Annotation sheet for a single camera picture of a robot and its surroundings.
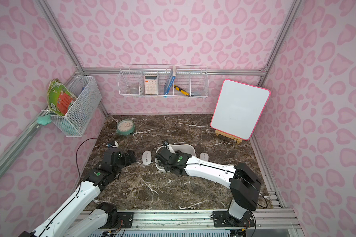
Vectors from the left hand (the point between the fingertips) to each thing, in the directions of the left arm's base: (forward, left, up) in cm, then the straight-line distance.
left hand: (127, 152), depth 81 cm
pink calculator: (+40, -10, +16) cm, 44 cm away
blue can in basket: (+33, +29, +19) cm, 48 cm away
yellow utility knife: (+40, -29, +11) cm, 51 cm away
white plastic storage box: (+8, -34, -11) cm, 37 cm away
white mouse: (+3, -8, -12) cm, 15 cm away
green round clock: (+29, +12, -13) cm, 34 cm away
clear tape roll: (+38, +1, +12) cm, 40 cm away
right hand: (-3, -22, -3) cm, 23 cm away
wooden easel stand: (+16, -64, -11) cm, 67 cm away
